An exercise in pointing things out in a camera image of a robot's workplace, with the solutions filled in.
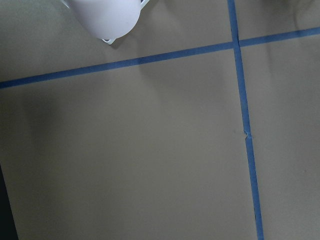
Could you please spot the white cup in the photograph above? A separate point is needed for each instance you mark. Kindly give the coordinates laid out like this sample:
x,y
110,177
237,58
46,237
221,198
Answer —
x,y
107,20

